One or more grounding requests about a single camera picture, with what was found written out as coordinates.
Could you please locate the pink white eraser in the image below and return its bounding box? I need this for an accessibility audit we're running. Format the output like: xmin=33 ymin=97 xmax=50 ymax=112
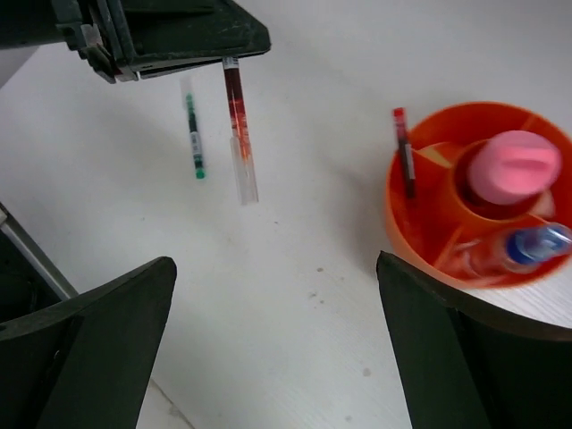
xmin=531 ymin=189 xmax=556 ymax=219

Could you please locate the green pen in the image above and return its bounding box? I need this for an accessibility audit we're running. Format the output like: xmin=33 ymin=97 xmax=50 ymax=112
xmin=181 ymin=78 xmax=206 ymax=180

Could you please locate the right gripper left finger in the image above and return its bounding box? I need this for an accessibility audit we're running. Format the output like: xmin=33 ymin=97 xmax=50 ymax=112
xmin=1 ymin=257 xmax=177 ymax=428

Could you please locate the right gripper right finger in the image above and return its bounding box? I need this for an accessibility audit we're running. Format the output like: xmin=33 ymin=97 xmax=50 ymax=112
xmin=376 ymin=252 xmax=571 ymax=428

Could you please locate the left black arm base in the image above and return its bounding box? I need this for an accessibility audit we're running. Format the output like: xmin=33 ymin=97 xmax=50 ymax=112
xmin=0 ymin=206 xmax=78 ymax=323

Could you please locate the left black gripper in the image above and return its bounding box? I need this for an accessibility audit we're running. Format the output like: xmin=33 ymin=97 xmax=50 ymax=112
xmin=1 ymin=0 xmax=271 ymax=84

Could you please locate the pink capped glue bottle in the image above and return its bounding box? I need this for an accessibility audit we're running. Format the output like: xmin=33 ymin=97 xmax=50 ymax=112
xmin=467 ymin=130 xmax=562 ymax=206

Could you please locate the orange capped red pen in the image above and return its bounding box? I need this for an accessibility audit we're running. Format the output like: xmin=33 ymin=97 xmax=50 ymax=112
xmin=223 ymin=57 xmax=258 ymax=206

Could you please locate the orange round divided container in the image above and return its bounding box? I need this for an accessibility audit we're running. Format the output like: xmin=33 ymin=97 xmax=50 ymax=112
xmin=384 ymin=101 xmax=571 ymax=289

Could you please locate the clear blue spray bottle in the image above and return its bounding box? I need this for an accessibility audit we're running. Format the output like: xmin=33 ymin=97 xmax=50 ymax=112
xmin=444 ymin=223 xmax=571 ymax=279

